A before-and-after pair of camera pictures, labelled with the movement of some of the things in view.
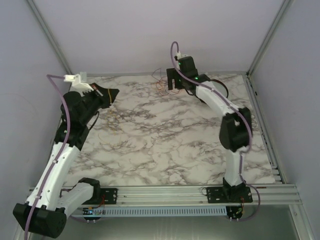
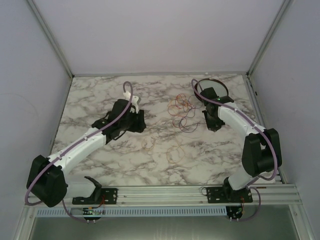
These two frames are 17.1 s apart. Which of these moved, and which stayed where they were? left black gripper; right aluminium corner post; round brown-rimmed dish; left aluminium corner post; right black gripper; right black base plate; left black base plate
Moved: right black gripper; left black gripper
Stayed: left aluminium corner post; left black base plate; right black base plate; right aluminium corner post; round brown-rimmed dish
